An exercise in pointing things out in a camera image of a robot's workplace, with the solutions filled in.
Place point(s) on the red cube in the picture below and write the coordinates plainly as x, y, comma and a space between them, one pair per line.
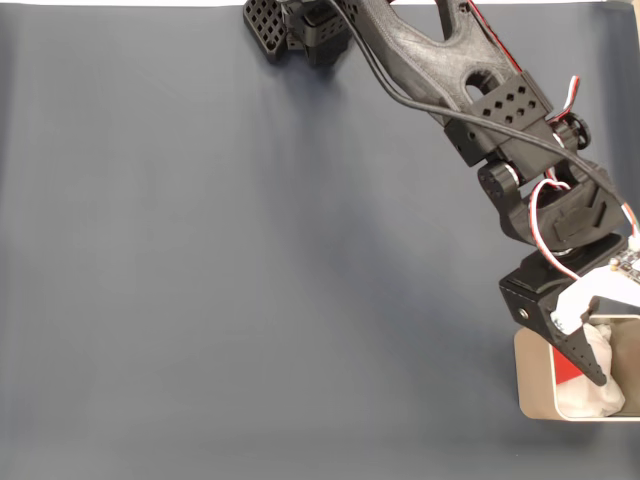
567, 371

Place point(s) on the beige box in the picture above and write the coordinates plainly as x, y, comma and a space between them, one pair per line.
532, 380

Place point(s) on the white crumpled paper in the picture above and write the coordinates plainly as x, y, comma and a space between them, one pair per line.
585, 400

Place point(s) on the dark blue mat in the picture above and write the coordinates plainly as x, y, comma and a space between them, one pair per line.
250, 275

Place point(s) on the white camera circuit board mount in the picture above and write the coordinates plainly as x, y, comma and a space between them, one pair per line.
580, 295

